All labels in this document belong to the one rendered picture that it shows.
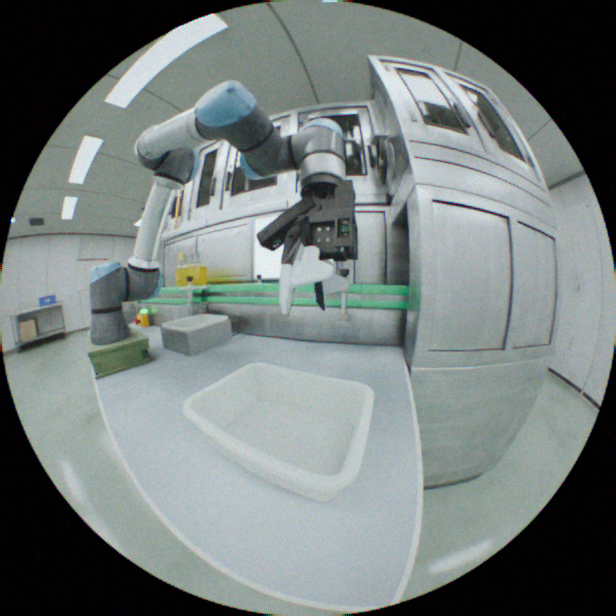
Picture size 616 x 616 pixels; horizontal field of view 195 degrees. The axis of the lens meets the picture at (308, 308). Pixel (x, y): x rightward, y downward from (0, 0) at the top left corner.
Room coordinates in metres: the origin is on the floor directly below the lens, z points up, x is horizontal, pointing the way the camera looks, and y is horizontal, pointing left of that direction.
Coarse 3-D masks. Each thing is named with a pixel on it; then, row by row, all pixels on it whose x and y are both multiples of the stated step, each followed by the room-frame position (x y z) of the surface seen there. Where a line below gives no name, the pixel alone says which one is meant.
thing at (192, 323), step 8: (176, 320) 0.56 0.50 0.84; (184, 320) 0.60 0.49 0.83; (192, 320) 0.64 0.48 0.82; (200, 320) 0.68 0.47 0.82; (208, 320) 0.68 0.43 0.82; (216, 320) 0.58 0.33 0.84; (224, 320) 0.64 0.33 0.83; (168, 328) 0.49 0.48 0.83; (176, 328) 0.46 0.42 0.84; (184, 328) 0.46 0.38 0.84; (192, 328) 0.47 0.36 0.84
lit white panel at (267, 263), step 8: (256, 224) 0.90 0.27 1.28; (264, 224) 0.88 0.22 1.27; (256, 232) 0.90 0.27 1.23; (256, 240) 0.90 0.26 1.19; (256, 248) 0.90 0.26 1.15; (264, 248) 0.88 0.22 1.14; (280, 248) 0.86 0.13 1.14; (256, 256) 0.90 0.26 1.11; (264, 256) 0.88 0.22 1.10; (272, 256) 0.87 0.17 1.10; (280, 256) 0.86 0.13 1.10; (256, 264) 0.90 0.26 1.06; (264, 264) 0.88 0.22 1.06; (272, 264) 0.87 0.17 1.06; (280, 264) 0.86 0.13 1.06; (256, 272) 0.90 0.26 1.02; (264, 272) 0.88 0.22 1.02; (272, 272) 0.87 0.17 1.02
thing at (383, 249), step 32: (288, 128) 0.90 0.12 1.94; (352, 128) 0.81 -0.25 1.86; (224, 160) 1.00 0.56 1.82; (352, 160) 0.81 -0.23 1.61; (192, 192) 1.10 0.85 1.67; (224, 192) 1.01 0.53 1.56; (256, 192) 0.95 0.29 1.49; (288, 192) 0.88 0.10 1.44; (384, 192) 0.76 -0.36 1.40; (192, 224) 1.04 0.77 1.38; (384, 224) 0.77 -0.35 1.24; (384, 256) 0.77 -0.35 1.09
